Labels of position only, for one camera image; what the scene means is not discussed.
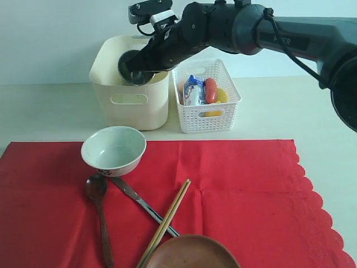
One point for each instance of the dark wooden spoon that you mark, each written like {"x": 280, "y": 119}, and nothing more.
{"x": 96, "y": 188}

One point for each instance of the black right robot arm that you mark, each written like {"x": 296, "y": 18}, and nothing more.
{"x": 325, "y": 47}

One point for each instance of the orange fried chicken piece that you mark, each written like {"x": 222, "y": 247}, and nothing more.
{"x": 181, "y": 89}

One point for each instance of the metal table knife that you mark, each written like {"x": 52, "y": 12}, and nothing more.
{"x": 130, "y": 192}

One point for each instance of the pale green ceramic bowl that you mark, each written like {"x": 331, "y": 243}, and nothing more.
{"x": 114, "y": 151}

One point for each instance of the blue white milk carton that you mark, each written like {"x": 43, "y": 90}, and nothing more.
{"x": 194, "y": 91}

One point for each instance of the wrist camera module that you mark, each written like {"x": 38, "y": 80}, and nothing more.
{"x": 153, "y": 12}

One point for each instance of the yellow lemon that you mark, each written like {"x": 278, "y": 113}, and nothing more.
{"x": 222, "y": 96}

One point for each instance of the stainless steel cup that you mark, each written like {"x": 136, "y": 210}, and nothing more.
{"x": 133, "y": 68}

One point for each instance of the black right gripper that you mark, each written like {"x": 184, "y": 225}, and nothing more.
{"x": 167, "y": 49}

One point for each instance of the brown wooden plate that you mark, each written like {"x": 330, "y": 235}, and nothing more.
{"x": 192, "y": 250}

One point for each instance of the white perforated plastic basket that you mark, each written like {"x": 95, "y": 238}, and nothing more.
{"x": 192, "y": 118}

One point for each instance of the cream plastic tub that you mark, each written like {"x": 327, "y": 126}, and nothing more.
{"x": 142, "y": 107}

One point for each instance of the red sausage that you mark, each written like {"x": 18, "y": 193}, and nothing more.
{"x": 211, "y": 90}

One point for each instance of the yellow cheese wedge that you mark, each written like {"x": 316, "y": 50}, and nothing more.
{"x": 215, "y": 112}

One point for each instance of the wooden chopstick upper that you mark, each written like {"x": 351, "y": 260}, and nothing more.
{"x": 164, "y": 220}

